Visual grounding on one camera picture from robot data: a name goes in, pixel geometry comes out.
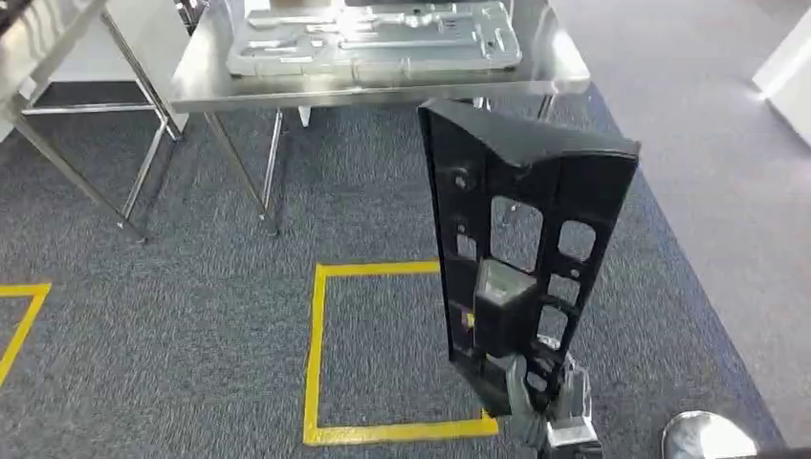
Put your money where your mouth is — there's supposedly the black plastic panel with cutouts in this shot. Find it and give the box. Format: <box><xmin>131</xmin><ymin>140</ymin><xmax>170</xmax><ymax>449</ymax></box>
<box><xmin>416</xmin><ymin>97</ymin><xmax>642</xmax><ymax>421</ymax></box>

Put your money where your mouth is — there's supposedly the steel table holding tray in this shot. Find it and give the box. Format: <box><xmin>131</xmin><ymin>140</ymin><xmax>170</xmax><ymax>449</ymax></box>
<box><xmin>169</xmin><ymin>0</ymin><xmax>592</xmax><ymax>237</ymax></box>

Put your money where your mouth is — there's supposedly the yellow tape floor square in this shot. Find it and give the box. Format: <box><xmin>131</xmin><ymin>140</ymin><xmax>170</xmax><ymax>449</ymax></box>
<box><xmin>301</xmin><ymin>258</ymin><xmax>500</xmax><ymax>448</ymax></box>
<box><xmin>0</xmin><ymin>282</ymin><xmax>54</xmax><ymax>389</ymax></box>

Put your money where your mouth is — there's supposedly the grey moulded parts tray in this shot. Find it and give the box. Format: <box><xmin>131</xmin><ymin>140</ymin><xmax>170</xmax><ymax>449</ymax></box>
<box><xmin>226</xmin><ymin>0</ymin><xmax>525</xmax><ymax>81</ymax></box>

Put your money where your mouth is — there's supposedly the white cabinet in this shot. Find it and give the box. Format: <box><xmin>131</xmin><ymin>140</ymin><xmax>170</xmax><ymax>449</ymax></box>
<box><xmin>49</xmin><ymin>0</ymin><xmax>192</xmax><ymax>136</ymax></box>

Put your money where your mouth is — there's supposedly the shiny grey robot foot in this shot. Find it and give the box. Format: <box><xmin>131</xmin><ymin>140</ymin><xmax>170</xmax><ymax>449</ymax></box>
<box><xmin>661</xmin><ymin>410</ymin><xmax>761</xmax><ymax>459</ymax></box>

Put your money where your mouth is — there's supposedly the bare steel table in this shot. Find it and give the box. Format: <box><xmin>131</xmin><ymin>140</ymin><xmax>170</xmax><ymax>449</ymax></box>
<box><xmin>0</xmin><ymin>0</ymin><xmax>186</xmax><ymax>243</ymax></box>

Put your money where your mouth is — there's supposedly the white partition panel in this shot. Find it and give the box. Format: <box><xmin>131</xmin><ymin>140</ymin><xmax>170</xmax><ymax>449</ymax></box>
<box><xmin>752</xmin><ymin>5</ymin><xmax>811</xmax><ymax>151</ymax></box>

